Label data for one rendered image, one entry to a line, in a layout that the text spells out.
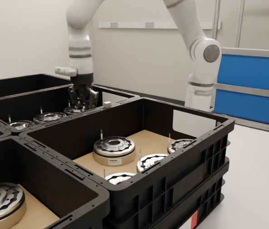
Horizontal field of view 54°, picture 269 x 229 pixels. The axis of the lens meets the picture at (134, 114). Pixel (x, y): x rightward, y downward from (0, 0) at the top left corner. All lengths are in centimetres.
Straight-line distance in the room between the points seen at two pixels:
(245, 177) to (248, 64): 171
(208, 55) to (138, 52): 325
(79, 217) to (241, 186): 59
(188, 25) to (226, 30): 254
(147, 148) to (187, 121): 13
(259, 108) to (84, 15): 199
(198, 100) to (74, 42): 46
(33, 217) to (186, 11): 71
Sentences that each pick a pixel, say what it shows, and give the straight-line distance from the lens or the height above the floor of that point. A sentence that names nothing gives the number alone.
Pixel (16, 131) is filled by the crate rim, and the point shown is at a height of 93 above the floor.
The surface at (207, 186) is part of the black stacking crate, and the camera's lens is 62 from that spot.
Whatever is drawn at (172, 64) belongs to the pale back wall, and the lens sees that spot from 382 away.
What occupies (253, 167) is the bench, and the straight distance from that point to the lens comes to 96.
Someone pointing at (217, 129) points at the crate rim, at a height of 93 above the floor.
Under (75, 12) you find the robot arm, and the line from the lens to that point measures 82.
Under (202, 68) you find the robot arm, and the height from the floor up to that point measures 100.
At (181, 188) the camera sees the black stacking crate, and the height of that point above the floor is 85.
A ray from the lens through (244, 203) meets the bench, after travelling 78.
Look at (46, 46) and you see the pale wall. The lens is 423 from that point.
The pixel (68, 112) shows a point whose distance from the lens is 92.
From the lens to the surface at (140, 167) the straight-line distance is 56.
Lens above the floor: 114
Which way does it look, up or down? 19 degrees down
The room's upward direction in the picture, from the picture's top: straight up
